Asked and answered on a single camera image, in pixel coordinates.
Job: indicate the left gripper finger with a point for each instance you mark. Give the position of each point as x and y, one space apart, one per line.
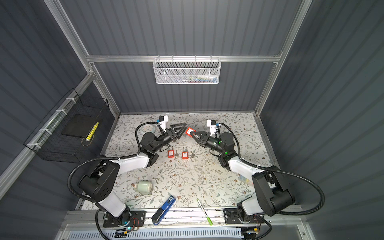
179 130
178 126

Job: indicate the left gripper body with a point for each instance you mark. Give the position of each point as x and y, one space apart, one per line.
166 138

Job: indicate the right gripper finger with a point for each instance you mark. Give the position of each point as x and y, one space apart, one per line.
198 138
199 134

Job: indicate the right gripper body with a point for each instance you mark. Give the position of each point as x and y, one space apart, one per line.
211 143

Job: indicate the red padlock with keys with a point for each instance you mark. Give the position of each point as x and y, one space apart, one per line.
185 153

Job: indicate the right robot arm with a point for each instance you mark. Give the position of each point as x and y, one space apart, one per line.
273 194

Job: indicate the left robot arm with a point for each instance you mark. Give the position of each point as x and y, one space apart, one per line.
98 182

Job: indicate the white round timer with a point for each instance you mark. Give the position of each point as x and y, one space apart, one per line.
148 128

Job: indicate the colourful marker pack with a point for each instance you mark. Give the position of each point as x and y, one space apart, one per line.
245 180

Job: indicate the pale green jar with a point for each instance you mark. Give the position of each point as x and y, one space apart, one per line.
144 187

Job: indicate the yellow green tool in basket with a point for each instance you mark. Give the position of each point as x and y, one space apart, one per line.
92 132

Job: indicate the blue black utility knife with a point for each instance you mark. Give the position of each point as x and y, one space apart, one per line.
163 210

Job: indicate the black box in basket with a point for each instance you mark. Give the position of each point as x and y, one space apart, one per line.
79 126

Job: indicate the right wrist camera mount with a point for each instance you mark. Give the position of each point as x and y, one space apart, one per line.
214 127

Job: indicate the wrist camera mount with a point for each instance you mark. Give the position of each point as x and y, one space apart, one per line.
162 121
214 127

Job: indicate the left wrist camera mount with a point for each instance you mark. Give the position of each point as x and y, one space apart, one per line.
162 121

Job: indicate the white wire basket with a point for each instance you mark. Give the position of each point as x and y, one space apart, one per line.
187 73

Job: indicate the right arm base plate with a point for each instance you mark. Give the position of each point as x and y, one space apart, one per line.
232 217

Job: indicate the green handled screwdriver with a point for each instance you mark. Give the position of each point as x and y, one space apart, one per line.
205 213

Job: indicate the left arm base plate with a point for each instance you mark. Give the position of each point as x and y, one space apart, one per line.
132 218

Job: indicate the black wire basket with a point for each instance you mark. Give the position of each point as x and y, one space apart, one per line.
48 143

